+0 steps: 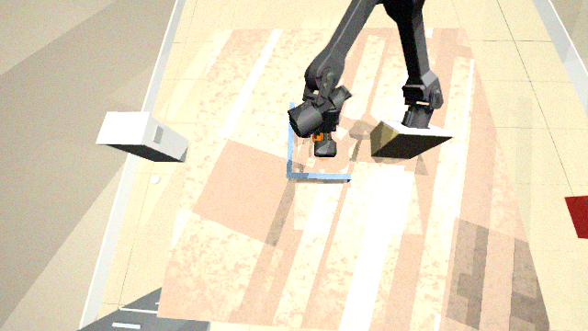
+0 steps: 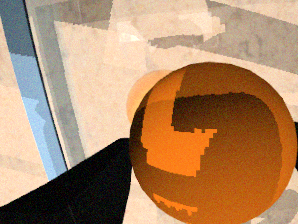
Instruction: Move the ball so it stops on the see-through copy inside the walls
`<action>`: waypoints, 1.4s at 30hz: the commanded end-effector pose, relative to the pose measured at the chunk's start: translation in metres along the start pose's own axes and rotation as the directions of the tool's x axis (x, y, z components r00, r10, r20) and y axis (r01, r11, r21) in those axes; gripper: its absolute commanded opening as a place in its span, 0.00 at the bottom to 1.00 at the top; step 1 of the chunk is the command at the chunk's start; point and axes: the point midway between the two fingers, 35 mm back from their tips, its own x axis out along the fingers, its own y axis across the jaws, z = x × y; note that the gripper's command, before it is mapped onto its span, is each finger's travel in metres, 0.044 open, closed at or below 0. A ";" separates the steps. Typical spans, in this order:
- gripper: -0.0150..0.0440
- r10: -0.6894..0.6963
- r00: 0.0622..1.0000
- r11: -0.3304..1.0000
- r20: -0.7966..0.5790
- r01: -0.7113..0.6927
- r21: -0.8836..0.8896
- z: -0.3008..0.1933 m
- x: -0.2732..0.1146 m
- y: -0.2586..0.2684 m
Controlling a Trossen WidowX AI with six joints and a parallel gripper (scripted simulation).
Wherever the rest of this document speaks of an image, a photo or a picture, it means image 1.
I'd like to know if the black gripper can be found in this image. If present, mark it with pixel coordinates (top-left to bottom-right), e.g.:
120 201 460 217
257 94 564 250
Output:
314 117 339 157

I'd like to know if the light blue wall top edge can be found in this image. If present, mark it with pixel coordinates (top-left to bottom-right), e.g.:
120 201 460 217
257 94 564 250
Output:
286 102 353 181

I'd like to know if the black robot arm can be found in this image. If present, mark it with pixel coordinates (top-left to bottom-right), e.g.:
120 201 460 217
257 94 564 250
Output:
288 0 444 138

